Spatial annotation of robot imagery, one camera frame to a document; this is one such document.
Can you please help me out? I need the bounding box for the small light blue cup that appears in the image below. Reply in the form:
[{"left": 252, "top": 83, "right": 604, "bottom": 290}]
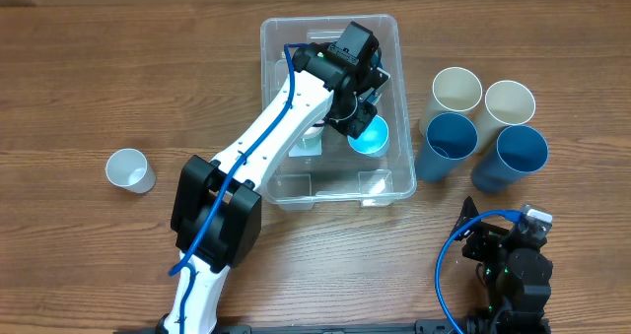
[{"left": 347, "top": 115, "right": 389, "bottom": 158}]

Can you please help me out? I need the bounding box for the small pink cup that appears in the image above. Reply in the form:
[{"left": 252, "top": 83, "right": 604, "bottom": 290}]
[{"left": 299, "top": 123, "right": 324, "bottom": 149}]

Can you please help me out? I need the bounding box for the dark blue bowl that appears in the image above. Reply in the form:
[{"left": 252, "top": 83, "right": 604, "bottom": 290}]
[{"left": 368, "top": 47, "right": 384, "bottom": 105}]

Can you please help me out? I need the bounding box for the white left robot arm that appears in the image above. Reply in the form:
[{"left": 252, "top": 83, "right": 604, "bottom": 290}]
[{"left": 156, "top": 22, "right": 390, "bottom": 333}]

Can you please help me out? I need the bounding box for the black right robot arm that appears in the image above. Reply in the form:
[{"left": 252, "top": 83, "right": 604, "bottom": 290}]
[{"left": 456, "top": 204, "right": 553, "bottom": 334}]

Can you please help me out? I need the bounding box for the clear plastic storage bin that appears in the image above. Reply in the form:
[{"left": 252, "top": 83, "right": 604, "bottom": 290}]
[{"left": 260, "top": 14, "right": 417, "bottom": 210}]

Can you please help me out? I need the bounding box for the tall blue cup left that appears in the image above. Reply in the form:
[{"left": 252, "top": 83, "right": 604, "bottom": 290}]
[{"left": 415, "top": 112, "right": 478, "bottom": 182}]

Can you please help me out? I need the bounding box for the tall blue cup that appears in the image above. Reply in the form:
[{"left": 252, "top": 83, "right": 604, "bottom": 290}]
[
  {"left": 415, "top": 112, "right": 478, "bottom": 182},
  {"left": 471, "top": 125, "right": 549, "bottom": 193}
]

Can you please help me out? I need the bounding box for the tall blue cup right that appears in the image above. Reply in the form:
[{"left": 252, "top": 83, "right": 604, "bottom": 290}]
[{"left": 471, "top": 125, "right": 549, "bottom": 193}]

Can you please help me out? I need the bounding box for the tall cream cup left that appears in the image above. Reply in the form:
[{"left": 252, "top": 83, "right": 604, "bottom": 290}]
[{"left": 419, "top": 67, "right": 483, "bottom": 135}]

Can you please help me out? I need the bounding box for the tall cream cup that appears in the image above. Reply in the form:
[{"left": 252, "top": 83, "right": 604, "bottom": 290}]
[
  {"left": 419, "top": 67, "right": 483, "bottom": 135},
  {"left": 473, "top": 80, "right": 536, "bottom": 153}
]

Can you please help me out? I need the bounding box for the tall cream cup right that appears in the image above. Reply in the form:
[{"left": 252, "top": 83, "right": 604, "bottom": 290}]
[{"left": 473, "top": 80, "right": 536, "bottom": 153}]

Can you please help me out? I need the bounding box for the small grey cup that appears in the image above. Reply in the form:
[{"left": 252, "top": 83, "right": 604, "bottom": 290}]
[{"left": 105, "top": 148, "right": 156, "bottom": 194}]

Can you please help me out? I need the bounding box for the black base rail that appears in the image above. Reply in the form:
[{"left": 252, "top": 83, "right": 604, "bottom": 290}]
[{"left": 117, "top": 316, "right": 469, "bottom": 334}]

